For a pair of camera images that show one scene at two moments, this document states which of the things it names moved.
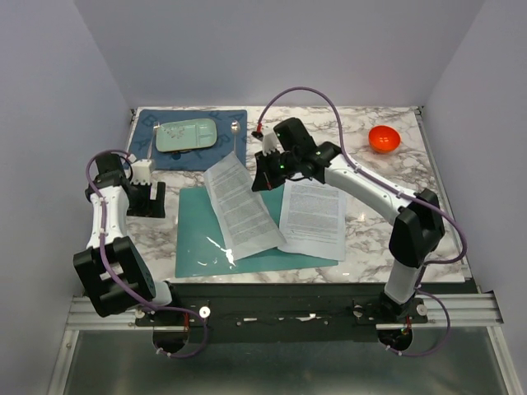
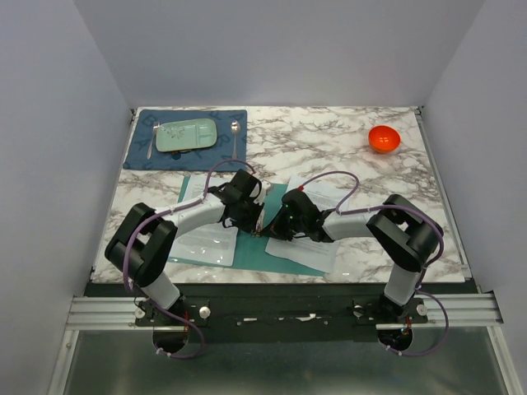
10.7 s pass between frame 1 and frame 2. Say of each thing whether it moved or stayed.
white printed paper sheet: moved
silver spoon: stayed
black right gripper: moved
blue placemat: stayed
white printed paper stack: stayed
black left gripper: moved
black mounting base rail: stayed
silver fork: stayed
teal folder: moved
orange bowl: stayed
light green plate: stayed
